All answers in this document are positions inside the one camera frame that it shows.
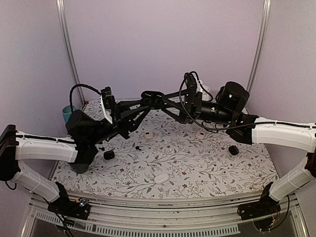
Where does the left metal corner post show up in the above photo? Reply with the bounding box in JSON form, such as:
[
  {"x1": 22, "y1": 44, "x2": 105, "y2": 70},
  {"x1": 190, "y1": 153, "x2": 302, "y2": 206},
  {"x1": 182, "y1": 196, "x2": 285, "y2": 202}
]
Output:
[{"x1": 55, "y1": 0, "x2": 86, "y2": 105}]

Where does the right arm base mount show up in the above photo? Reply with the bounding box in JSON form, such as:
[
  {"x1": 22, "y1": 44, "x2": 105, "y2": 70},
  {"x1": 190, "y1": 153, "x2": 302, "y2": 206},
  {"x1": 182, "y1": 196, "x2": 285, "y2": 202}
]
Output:
[{"x1": 237, "y1": 182, "x2": 281, "y2": 220}]

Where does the white earbud case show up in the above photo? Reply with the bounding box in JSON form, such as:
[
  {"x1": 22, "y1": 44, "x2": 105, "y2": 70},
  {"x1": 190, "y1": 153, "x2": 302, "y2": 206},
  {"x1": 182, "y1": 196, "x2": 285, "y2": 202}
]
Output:
[{"x1": 154, "y1": 173, "x2": 169, "y2": 184}]

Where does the white ribbed vase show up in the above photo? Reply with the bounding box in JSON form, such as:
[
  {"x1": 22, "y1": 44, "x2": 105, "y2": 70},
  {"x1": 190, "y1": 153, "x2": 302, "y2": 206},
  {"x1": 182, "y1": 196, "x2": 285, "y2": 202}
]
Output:
[{"x1": 199, "y1": 84, "x2": 213, "y2": 101}]

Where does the dark grey mug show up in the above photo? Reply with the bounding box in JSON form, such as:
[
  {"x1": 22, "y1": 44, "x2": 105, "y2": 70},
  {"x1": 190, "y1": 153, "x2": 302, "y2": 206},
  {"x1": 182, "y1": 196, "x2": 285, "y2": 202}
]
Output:
[{"x1": 68, "y1": 163, "x2": 89, "y2": 174}]

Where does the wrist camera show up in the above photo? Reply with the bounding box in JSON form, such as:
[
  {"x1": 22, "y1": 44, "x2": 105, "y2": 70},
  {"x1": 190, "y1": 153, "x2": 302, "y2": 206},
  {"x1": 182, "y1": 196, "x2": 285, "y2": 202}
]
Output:
[
  {"x1": 184, "y1": 71, "x2": 205, "y2": 92},
  {"x1": 99, "y1": 86, "x2": 116, "y2": 125}
]

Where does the floral table mat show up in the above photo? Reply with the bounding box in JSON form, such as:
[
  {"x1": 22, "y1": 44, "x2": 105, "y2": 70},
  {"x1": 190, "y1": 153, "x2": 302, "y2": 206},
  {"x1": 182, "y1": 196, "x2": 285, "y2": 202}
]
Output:
[{"x1": 52, "y1": 110, "x2": 278, "y2": 199}]

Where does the right metal corner post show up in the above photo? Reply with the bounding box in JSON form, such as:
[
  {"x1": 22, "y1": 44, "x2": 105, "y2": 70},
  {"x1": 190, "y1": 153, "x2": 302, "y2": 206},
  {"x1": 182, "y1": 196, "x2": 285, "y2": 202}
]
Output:
[{"x1": 246, "y1": 0, "x2": 271, "y2": 93}]

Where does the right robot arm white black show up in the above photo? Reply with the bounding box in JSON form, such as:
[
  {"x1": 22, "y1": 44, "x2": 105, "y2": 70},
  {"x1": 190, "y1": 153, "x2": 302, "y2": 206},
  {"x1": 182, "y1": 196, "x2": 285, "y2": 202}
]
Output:
[{"x1": 162, "y1": 81, "x2": 316, "y2": 215}]

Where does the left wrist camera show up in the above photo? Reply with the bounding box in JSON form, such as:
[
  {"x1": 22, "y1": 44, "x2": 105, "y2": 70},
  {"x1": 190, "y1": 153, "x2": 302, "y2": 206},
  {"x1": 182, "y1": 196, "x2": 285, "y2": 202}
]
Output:
[{"x1": 99, "y1": 86, "x2": 116, "y2": 125}]

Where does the black round earbud case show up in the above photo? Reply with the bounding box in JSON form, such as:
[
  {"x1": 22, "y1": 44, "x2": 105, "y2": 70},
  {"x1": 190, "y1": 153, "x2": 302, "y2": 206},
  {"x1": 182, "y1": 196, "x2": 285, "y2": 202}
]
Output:
[{"x1": 229, "y1": 145, "x2": 239, "y2": 156}]

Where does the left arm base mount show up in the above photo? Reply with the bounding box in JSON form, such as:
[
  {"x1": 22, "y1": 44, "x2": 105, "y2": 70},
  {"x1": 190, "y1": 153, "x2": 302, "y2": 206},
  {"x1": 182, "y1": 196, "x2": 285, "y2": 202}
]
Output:
[{"x1": 47, "y1": 197, "x2": 91, "y2": 220}]

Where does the metal corner post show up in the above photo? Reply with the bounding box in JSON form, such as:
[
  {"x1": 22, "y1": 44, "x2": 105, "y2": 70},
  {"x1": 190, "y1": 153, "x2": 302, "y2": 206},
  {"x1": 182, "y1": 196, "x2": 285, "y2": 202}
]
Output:
[
  {"x1": 55, "y1": 0, "x2": 86, "y2": 105},
  {"x1": 246, "y1": 0, "x2": 271, "y2": 93}
]

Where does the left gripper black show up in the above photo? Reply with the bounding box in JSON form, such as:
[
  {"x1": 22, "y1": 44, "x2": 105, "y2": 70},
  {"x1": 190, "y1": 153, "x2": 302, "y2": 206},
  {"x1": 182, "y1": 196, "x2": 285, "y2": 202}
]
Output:
[{"x1": 87, "y1": 99, "x2": 151, "y2": 145}]

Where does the black oval case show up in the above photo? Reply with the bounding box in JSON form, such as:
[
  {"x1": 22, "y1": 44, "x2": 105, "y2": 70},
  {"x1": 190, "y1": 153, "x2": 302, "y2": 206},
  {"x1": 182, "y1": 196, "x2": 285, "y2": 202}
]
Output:
[{"x1": 140, "y1": 91, "x2": 164, "y2": 110}]

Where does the teal cup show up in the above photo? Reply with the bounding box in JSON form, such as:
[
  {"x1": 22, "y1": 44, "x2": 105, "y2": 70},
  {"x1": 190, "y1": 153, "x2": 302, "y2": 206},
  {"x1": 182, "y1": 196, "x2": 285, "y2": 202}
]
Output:
[{"x1": 62, "y1": 105, "x2": 72, "y2": 123}]

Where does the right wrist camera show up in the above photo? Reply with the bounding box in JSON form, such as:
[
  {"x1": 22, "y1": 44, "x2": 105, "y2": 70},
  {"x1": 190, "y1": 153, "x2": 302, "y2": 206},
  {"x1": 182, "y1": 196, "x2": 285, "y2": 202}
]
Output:
[{"x1": 184, "y1": 71, "x2": 205, "y2": 92}]

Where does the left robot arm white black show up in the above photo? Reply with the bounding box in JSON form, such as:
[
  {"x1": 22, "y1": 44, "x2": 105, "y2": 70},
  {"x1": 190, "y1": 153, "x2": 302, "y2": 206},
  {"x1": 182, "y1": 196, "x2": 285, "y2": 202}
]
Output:
[{"x1": 0, "y1": 100, "x2": 151, "y2": 214}]

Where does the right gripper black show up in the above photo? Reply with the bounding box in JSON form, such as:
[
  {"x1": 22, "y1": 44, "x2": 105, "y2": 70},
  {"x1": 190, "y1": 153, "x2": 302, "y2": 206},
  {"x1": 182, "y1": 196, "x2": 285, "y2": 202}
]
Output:
[{"x1": 161, "y1": 87, "x2": 235, "y2": 125}]

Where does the small black earbud case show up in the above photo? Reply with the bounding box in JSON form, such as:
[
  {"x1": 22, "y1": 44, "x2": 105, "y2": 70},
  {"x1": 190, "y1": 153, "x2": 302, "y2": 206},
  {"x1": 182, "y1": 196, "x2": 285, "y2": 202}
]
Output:
[{"x1": 103, "y1": 151, "x2": 115, "y2": 160}]

